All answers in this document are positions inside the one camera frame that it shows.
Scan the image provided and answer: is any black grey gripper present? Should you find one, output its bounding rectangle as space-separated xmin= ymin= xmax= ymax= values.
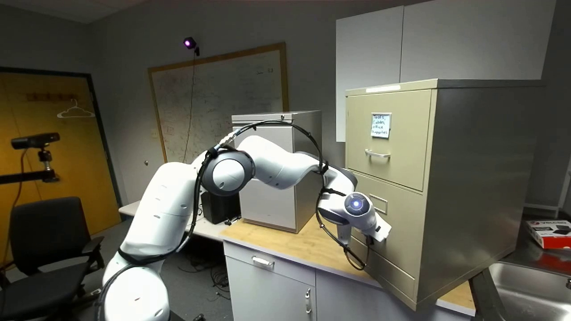
xmin=362 ymin=215 xmax=392 ymax=247

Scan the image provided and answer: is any beige unlabelled cabinet drawer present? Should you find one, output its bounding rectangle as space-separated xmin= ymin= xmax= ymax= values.
xmin=344 ymin=170 xmax=426 ymax=282

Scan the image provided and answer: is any beige labelled cabinet drawer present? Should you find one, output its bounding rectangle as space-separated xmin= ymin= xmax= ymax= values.
xmin=346 ymin=90 xmax=435 ymax=193

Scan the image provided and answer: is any beige filing cabinet body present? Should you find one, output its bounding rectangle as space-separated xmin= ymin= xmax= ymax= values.
xmin=344 ymin=79 xmax=545 ymax=313

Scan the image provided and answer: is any grey metal filing cabinet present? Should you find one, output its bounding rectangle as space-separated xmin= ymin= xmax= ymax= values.
xmin=230 ymin=109 xmax=326 ymax=234

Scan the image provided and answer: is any silver base cabinet drawer pull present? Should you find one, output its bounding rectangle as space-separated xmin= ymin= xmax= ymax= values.
xmin=249 ymin=256 xmax=276 ymax=272

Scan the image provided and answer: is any white base cabinet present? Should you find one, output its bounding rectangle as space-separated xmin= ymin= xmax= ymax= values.
xmin=221 ymin=239 xmax=474 ymax=321

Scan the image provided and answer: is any empty metal label holder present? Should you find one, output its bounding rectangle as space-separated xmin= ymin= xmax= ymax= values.
xmin=371 ymin=195 xmax=390 ymax=218

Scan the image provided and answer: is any white label card holder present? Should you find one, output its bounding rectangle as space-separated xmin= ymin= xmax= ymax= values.
xmin=369 ymin=111 xmax=394 ymax=141

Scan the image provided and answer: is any black box on desk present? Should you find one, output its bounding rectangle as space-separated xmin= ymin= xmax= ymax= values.
xmin=199 ymin=190 xmax=242 ymax=227

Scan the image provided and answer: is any stainless steel sink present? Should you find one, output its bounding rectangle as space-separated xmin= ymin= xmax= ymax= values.
xmin=487 ymin=261 xmax=571 ymax=321

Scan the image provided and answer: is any red and white box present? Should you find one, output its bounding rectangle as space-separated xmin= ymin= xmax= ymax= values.
xmin=524 ymin=220 xmax=571 ymax=252

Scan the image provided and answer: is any wood framed whiteboard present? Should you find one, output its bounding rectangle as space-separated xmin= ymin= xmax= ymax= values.
xmin=146 ymin=42 xmax=290 ymax=166

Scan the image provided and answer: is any yellow door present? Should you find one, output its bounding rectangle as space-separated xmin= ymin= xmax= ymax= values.
xmin=0 ymin=67 xmax=124 ymax=268

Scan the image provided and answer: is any black office chair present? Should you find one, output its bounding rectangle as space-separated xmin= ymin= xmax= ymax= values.
xmin=0 ymin=195 xmax=106 ymax=321

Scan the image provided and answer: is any silver labelled drawer handle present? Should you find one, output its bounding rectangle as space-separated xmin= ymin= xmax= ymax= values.
xmin=363 ymin=149 xmax=392 ymax=166

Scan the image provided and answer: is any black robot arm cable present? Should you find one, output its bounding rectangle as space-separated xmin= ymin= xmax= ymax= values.
xmin=187 ymin=120 xmax=367 ymax=273

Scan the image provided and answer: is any black floor cable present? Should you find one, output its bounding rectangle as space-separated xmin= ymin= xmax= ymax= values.
xmin=203 ymin=261 xmax=231 ymax=300

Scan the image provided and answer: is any white wall cabinet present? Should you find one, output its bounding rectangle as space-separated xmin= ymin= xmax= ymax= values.
xmin=333 ymin=0 xmax=558 ymax=145

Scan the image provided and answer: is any purple lit wall camera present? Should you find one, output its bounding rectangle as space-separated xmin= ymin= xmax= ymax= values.
xmin=181 ymin=36 xmax=201 ymax=59

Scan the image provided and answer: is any wire clothes hanger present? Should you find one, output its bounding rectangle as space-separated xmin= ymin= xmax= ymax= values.
xmin=55 ymin=100 xmax=98 ymax=122

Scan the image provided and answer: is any black camera on stand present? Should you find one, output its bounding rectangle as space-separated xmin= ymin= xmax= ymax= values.
xmin=0 ymin=131 xmax=62 ymax=188

